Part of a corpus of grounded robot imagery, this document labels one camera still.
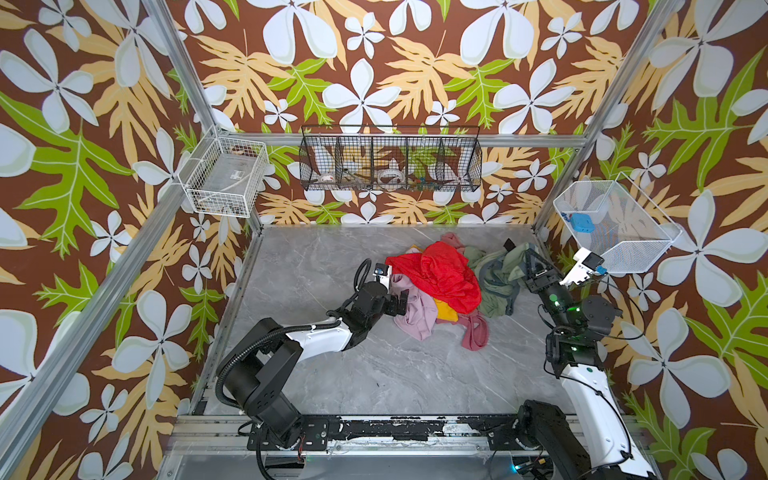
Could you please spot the olive green cloth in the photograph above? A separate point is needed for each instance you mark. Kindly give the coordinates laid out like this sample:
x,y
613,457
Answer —
x,y
500,277

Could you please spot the light pink cloth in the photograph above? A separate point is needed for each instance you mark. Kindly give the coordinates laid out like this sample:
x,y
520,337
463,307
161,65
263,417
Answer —
x,y
421,310

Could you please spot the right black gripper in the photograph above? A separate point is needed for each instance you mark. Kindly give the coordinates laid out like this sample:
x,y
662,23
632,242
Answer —
x,y
537,282

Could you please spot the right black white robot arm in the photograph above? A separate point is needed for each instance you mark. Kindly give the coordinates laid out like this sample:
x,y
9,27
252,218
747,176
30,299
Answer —
x,y
606,449

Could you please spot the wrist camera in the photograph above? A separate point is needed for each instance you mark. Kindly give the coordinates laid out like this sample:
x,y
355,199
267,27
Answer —
x,y
587,264
382,274

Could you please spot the white mesh basket right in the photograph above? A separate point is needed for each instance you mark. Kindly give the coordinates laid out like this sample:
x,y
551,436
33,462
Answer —
x,y
632,232

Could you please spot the black mounting rail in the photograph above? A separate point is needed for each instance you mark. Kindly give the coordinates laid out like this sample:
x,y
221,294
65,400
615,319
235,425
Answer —
x,y
315,433

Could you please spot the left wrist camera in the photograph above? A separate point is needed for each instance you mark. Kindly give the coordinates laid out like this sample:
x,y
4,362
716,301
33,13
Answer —
x,y
382,274

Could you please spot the dusty rose grey-trimmed garment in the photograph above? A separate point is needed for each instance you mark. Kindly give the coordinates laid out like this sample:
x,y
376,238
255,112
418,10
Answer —
x,y
476,330

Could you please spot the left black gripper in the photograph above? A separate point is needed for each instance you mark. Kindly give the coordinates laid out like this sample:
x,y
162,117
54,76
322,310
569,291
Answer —
x,y
395,309

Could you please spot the black wire basket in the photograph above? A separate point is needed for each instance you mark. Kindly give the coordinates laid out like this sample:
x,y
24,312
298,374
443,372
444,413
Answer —
x,y
415,158

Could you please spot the red cloth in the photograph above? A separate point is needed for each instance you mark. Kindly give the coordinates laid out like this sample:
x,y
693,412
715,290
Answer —
x,y
443,273

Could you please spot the yellow cloth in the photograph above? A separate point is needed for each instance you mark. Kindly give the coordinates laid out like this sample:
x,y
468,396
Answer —
x,y
445,313

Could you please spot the white wire basket left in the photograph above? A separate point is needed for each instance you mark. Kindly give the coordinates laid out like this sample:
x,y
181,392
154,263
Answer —
x,y
223,174

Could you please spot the blue object in basket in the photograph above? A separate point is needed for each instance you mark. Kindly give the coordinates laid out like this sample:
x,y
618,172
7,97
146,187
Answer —
x,y
581,223

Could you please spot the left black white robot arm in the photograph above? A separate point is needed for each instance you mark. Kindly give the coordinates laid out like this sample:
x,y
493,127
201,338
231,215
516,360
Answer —
x,y
252,375

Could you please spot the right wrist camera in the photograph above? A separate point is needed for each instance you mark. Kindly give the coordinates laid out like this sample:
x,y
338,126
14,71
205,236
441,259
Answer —
x,y
587,264

